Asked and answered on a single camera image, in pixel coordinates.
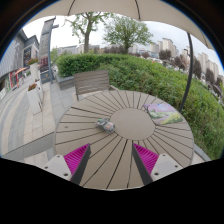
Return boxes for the grey shopfront building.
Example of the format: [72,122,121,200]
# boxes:
[0,29,41,101]

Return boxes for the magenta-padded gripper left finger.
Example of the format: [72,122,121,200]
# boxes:
[42,143,92,186]

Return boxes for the tall bare-trunk tree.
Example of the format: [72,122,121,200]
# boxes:
[64,12,113,55]

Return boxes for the white planter box with flowers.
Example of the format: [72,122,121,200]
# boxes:
[27,58,41,83]
[26,82,45,116]

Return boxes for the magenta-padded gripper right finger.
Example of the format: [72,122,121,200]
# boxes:
[131,143,184,186]

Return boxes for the beige patio umbrella canopy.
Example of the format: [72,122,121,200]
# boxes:
[24,0,215,51]

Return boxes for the transparent computer mouse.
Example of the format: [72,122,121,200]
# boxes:
[95,118,117,134]

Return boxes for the dark curved umbrella pole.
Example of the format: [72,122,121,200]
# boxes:
[177,32,195,113]

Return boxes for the tall grey sign pillar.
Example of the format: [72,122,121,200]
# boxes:
[38,17,61,85]

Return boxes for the distant apartment buildings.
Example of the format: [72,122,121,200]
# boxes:
[132,37,224,85]

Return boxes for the floral print mouse pad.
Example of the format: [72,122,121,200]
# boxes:
[142,101,185,126]

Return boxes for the brown slatted outdoor chair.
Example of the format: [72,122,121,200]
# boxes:
[73,69,118,101]

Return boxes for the round leafy green tree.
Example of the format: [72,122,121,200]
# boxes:
[102,14,155,55]

